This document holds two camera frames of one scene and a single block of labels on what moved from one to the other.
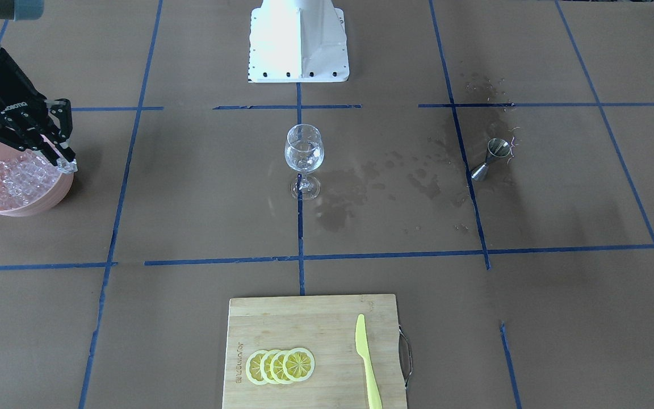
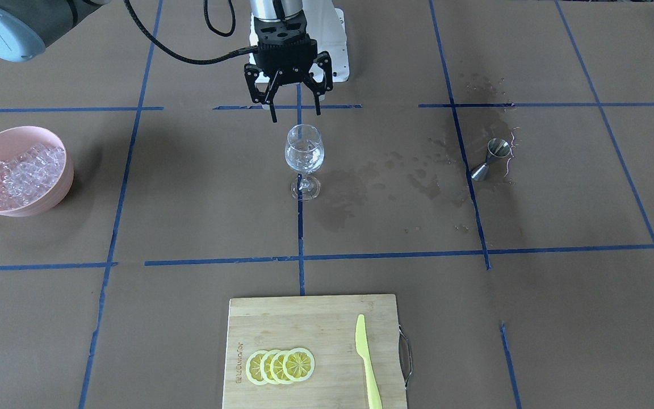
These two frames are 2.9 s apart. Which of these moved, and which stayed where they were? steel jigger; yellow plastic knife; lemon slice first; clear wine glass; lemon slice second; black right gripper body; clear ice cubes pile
Moved: black right gripper body
Stayed: clear wine glass; lemon slice first; lemon slice second; yellow plastic knife; clear ice cubes pile; steel jigger
